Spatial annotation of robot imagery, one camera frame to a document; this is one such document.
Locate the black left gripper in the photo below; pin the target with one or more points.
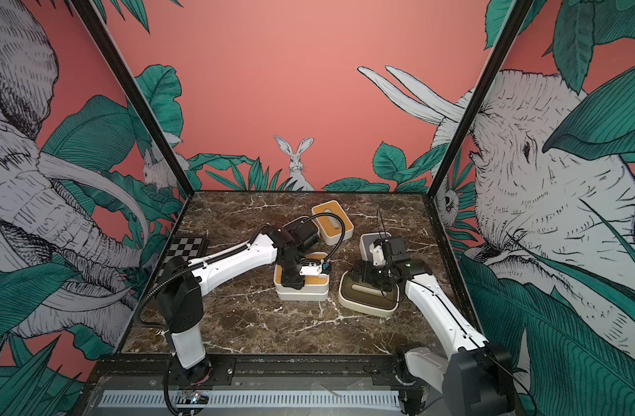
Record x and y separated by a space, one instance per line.
295 282

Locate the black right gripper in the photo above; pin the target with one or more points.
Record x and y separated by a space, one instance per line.
368 277

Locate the grey lid white tissue box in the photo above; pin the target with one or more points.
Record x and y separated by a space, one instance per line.
309 293

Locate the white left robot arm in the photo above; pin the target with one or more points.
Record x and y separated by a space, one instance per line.
184 284

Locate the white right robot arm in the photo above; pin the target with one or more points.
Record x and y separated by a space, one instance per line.
474 378

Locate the dark brown lid tissue box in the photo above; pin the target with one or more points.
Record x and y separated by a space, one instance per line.
366 299
304 231

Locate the wood lid white tissue box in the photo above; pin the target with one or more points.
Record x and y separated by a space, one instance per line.
330 229

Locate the checkerboard calibration plate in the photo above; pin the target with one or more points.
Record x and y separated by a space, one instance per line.
186 247

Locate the small circuit board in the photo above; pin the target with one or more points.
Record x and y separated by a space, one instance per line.
195 399

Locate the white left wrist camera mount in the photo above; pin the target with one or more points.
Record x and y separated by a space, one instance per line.
314 269

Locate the white slotted cable duct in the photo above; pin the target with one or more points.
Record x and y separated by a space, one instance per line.
378 400

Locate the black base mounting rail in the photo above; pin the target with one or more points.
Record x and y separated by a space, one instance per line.
221 369

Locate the black right frame post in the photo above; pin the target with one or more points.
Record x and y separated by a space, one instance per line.
512 24

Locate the black frame post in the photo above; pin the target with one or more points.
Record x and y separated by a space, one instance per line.
512 24
95 25

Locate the black left frame post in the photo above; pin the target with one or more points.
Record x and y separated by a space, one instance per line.
95 25

